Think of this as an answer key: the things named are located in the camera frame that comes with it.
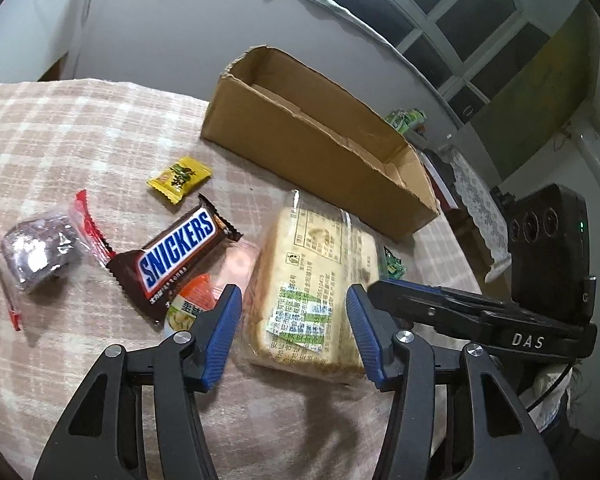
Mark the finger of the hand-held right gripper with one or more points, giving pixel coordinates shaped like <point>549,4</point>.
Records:
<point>420,312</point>
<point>450,296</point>

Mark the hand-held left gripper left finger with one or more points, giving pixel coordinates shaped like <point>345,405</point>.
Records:
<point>222,330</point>

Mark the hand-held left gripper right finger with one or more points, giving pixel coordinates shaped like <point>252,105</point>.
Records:
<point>365,330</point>

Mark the orange and green snack packet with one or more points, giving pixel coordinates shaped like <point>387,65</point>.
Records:
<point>190,305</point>

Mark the sliced bread loaf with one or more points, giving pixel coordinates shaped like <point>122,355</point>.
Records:
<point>305,270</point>

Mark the brown chocolate bar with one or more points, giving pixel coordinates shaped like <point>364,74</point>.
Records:
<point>175,250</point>

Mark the yellow candy packet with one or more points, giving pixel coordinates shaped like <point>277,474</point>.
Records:
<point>180,177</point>

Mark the purple cake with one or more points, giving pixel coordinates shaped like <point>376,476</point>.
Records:
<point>35,255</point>

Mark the white lace cloth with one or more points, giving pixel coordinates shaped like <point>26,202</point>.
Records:
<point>475,200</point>

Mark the green carton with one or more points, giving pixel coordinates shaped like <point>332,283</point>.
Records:
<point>405,119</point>

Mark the pink plaid tablecloth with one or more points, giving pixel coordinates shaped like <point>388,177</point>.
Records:
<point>80,135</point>

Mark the white-framed window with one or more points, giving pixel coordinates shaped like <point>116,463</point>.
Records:
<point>430,15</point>

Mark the white wall pipe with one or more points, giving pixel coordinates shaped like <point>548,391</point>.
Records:
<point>592,147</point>

